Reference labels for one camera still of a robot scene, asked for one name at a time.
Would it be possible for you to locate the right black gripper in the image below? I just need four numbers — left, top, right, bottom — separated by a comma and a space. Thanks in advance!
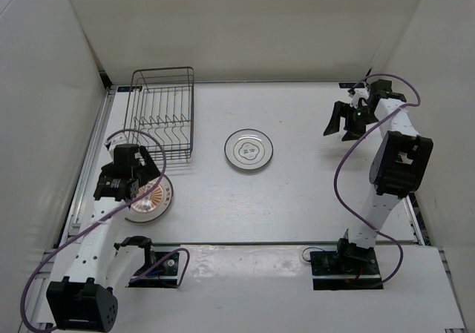
322, 102, 379, 142

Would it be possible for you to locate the orange patterned plate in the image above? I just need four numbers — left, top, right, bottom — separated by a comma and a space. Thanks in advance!
125, 175, 174, 224

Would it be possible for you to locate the green-rimmed white plate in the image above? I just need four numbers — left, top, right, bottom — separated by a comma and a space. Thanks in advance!
237, 129, 274, 172
224, 128, 274, 172

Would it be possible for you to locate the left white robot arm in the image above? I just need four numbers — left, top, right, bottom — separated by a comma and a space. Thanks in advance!
46, 144, 162, 332

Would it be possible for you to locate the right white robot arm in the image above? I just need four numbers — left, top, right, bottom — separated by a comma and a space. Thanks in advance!
324, 75, 433, 274

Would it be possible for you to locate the blue corner label right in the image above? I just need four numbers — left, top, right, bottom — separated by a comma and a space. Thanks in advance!
338, 82, 364, 89

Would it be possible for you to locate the blue corner label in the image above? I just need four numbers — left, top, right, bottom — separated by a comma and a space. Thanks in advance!
117, 86, 143, 93
338, 82, 364, 89

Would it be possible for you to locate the blue corner label left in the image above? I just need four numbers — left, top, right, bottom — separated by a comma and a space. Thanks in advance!
117, 86, 143, 93

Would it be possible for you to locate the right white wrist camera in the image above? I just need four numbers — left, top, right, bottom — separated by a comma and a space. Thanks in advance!
348, 88, 369, 108

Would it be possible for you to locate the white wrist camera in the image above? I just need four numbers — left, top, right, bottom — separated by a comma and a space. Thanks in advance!
104, 133, 128, 154
348, 88, 369, 108

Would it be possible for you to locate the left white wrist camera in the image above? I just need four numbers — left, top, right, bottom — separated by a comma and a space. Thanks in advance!
104, 133, 128, 154

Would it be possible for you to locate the wire dish rack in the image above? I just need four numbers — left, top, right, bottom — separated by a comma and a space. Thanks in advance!
124, 66, 194, 164

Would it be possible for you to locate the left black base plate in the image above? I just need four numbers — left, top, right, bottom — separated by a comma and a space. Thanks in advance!
128, 253, 180, 289

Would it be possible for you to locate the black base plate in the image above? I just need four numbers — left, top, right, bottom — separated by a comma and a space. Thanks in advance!
128, 253, 180, 289
309, 251, 384, 291

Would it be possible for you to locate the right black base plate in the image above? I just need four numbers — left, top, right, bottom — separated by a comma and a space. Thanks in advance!
309, 251, 384, 291

